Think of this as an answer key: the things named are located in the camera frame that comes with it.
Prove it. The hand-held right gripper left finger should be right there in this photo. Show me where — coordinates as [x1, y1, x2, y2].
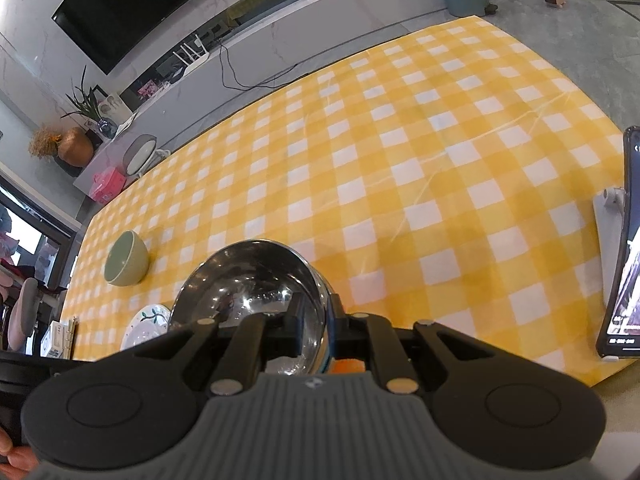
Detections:
[105, 293, 306, 394]

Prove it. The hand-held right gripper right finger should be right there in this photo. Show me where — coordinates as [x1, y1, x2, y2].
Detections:
[324, 295, 532, 396]

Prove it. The orange steel bowl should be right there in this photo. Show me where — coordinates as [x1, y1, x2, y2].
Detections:
[330, 357, 369, 375]

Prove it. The blue steel bowl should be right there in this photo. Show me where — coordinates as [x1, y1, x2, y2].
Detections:
[169, 240, 337, 378]

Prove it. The white fruit-printed plate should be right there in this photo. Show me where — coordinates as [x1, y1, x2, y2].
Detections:
[121, 305, 174, 351]

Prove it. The person's left hand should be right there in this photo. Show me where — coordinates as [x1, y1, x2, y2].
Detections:
[0, 427, 39, 472]

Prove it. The green ceramic bowl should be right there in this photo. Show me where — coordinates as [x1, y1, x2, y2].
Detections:
[103, 230, 150, 287]

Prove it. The dark framed glass door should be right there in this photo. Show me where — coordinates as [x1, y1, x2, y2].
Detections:
[0, 165, 81, 301]

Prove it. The yellow checked tablecloth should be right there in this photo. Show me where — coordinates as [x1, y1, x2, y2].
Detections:
[60, 16, 628, 388]

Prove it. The pink tissue box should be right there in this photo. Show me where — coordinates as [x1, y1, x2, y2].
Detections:
[90, 167, 126, 204]

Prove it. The grey round device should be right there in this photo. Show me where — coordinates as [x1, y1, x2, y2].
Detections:
[122, 133, 171, 177]

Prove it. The brown vase with dried flowers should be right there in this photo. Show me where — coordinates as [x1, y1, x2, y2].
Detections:
[28, 125, 95, 167]

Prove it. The aloe plant in patterned vase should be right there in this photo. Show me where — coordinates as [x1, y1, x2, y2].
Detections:
[62, 65, 119, 138]

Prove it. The white cartoon card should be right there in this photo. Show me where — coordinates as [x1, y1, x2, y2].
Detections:
[97, 92, 123, 121]

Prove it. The white router with antennas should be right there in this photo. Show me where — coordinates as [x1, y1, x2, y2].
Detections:
[172, 34, 211, 71]

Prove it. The black smartphone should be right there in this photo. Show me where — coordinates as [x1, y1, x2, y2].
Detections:
[596, 127, 640, 361]

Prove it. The white television cabinet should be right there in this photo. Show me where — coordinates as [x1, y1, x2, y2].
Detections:
[72, 0, 448, 204]

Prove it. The black power cable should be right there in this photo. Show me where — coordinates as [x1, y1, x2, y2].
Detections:
[218, 42, 312, 92]

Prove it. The black wall television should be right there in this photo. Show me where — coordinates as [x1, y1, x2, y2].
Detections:
[51, 0, 249, 75]

